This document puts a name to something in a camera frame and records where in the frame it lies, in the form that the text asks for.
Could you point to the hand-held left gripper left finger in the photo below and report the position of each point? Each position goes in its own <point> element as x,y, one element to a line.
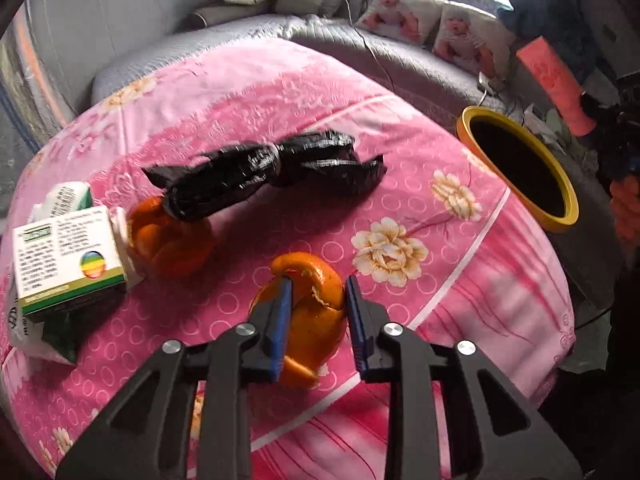
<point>280,322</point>

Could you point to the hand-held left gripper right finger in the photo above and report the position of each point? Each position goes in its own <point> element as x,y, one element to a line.
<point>356,320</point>

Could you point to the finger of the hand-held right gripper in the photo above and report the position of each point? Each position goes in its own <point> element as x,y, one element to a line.
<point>589,107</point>

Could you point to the large orange peel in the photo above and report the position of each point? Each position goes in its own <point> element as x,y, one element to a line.
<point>315,310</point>

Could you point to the pink textured foam sleeve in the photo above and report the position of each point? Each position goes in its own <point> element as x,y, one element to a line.
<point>552,85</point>

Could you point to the black bin with yellow rim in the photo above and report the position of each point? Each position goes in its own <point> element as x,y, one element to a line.
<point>520,170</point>

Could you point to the person's right hand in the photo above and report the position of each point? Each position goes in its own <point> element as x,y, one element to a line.
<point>626,207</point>

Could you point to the light green cloth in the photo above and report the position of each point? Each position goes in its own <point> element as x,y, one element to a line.
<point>556,122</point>

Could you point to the white crumpled tissue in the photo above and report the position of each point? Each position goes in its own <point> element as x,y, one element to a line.
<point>537,125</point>

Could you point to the dark blue curtain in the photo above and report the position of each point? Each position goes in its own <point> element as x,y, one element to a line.
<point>535,10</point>

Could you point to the baby print pillow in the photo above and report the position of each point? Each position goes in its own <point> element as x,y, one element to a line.
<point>395,12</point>
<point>462,34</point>

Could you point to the black plastic bag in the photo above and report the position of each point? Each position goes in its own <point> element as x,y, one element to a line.
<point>265,170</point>

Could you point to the grey quilted sofa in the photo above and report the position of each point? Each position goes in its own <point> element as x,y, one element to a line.
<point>410,70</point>

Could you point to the pink floral tablecloth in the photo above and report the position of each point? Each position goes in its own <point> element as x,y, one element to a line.
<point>300,110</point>

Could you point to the white green medicine box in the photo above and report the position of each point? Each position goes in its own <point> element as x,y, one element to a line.
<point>70,260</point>

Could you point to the grey bolster pillow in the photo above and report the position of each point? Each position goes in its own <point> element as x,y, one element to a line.
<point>215,12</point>

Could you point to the striped cloth covered wardrobe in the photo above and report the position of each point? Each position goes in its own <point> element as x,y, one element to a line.
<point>22,85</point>

